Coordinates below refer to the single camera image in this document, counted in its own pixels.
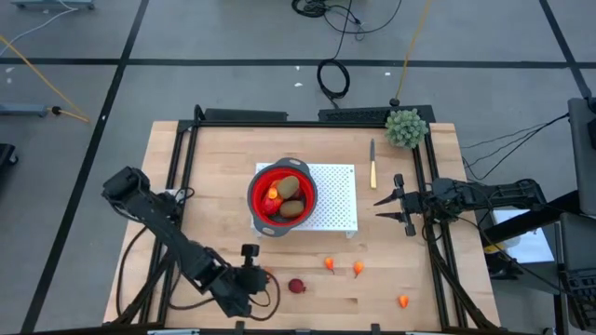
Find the red collapsible colander grey rim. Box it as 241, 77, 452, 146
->
246, 156, 319, 238

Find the black keyboard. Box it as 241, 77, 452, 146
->
561, 267, 596, 334

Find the black caster foot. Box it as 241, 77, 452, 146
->
0, 142, 20, 168

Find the brown potato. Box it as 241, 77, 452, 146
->
278, 199, 306, 220

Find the tangled black cable bundle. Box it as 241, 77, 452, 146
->
291, 0, 404, 43

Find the white perforated metal shelf riser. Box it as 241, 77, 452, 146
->
250, 161, 359, 239

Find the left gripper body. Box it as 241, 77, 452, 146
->
235, 244, 270, 295

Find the long grey floor base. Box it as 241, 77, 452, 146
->
11, 0, 97, 11

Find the yellow floor cable black plug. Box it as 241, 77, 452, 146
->
0, 35, 90, 123

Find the white box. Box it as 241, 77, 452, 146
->
491, 208, 558, 265

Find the coiled black floor cable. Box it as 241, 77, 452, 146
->
316, 13, 355, 111

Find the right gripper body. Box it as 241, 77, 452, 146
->
393, 173, 437, 237

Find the yellow hanging cable black foot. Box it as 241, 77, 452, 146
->
389, 0, 434, 107

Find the black aluminium table frame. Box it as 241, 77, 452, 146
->
111, 104, 502, 335

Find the knife with tan handle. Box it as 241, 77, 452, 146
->
369, 138, 378, 190

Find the long black ribbed power strip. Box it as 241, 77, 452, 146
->
318, 105, 437, 125

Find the green potted plant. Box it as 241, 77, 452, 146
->
384, 107, 429, 150

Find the grey side desk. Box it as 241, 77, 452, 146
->
566, 95, 596, 218

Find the short grey floor base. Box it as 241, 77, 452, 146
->
0, 102, 50, 118

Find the red-orange mango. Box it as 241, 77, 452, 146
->
259, 179, 284, 216

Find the brown kiwi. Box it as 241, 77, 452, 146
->
276, 175, 302, 200

